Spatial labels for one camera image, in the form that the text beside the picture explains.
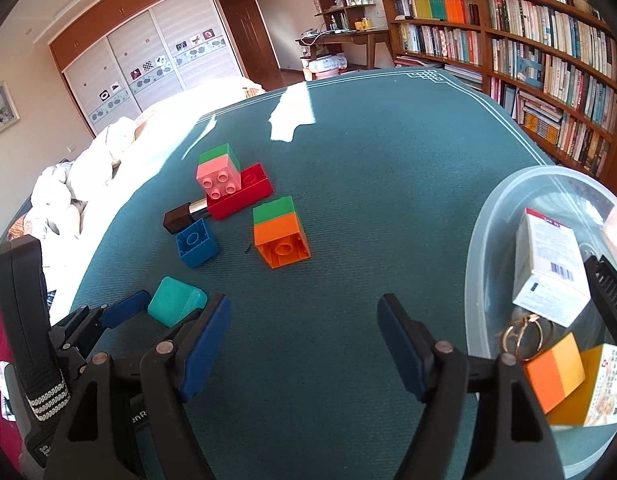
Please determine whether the green orange toy brick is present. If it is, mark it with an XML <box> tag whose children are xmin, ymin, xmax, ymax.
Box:
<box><xmin>252</xmin><ymin>195</ymin><xmax>311</xmax><ymax>269</ymax></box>

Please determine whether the green pink toy brick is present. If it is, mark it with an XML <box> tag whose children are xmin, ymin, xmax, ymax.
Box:
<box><xmin>196</xmin><ymin>143</ymin><xmax>242</xmax><ymax>200</ymax></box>

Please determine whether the framed wedding photo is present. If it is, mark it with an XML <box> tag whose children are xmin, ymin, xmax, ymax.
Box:
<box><xmin>0</xmin><ymin>81</ymin><xmax>20</xmax><ymax>134</ymax></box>

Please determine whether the red long toy brick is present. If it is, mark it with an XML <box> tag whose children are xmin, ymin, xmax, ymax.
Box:
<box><xmin>206</xmin><ymin>162</ymin><xmax>274</xmax><ymax>220</ymax></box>

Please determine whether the yellow medicine box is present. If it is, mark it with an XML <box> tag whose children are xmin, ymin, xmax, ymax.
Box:
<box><xmin>547</xmin><ymin>344</ymin><xmax>617</xmax><ymax>427</ymax></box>

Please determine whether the white red carton box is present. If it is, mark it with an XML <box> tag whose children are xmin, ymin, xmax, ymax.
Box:
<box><xmin>513</xmin><ymin>208</ymin><xmax>591</xmax><ymax>327</ymax></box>

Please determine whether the blue toy brick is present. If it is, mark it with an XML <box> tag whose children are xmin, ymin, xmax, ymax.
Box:
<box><xmin>176</xmin><ymin>232</ymin><xmax>220</xmax><ymax>269</ymax></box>

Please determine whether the brown lipstick tube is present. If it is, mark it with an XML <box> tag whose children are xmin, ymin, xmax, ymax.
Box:
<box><xmin>163</xmin><ymin>198</ymin><xmax>208</xmax><ymax>234</ymax></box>

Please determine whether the teal table mat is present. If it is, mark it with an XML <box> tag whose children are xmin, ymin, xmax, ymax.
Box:
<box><xmin>67</xmin><ymin>66</ymin><xmax>610</xmax><ymax>480</ymax></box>

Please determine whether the teal oval case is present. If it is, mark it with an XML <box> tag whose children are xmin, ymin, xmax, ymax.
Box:
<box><xmin>148</xmin><ymin>276</ymin><xmax>208</xmax><ymax>327</ymax></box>

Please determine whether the white bedding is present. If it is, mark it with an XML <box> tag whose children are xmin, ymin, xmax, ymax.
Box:
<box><xmin>6</xmin><ymin>77</ymin><xmax>265</xmax><ymax>321</ymax></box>

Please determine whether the wooden bookshelf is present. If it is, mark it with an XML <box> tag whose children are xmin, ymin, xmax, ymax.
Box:
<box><xmin>382</xmin><ymin>0</ymin><xmax>617</xmax><ymax>193</ymax></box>

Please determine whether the clear plastic bowl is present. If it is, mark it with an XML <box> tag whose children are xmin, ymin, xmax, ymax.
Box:
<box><xmin>465</xmin><ymin>166</ymin><xmax>617</xmax><ymax>478</ymax></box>

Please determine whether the small wooden shelf unit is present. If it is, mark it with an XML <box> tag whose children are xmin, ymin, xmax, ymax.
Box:
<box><xmin>314</xmin><ymin>0</ymin><xmax>375</xmax><ymax>32</ymax></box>

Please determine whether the orange yellow toy brick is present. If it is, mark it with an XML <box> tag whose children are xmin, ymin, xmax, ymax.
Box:
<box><xmin>523</xmin><ymin>333</ymin><xmax>585</xmax><ymax>414</ymax></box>

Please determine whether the black comb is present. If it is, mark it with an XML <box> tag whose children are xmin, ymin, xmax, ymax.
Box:
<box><xmin>584</xmin><ymin>255</ymin><xmax>617</xmax><ymax>344</ymax></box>

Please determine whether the wooden desk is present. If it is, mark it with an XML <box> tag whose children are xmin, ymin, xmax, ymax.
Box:
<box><xmin>295</xmin><ymin>28</ymin><xmax>394</xmax><ymax>81</ymax></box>

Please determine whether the brown wooden door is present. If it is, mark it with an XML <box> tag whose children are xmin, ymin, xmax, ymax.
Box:
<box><xmin>220</xmin><ymin>0</ymin><xmax>284</xmax><ymax>90</ymax></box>

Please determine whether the white sliding wardrobe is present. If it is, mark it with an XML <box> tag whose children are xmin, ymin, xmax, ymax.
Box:
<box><xmin>49</xmin><ymin>0</ymin><xmax>243</xmax><ymax>134</ymax></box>

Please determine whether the gold key ring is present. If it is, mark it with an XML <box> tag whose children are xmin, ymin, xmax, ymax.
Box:
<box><xmin>499</xmin><ymin>312</ymin><xmax>556</xmax><ymax>363</ymax></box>

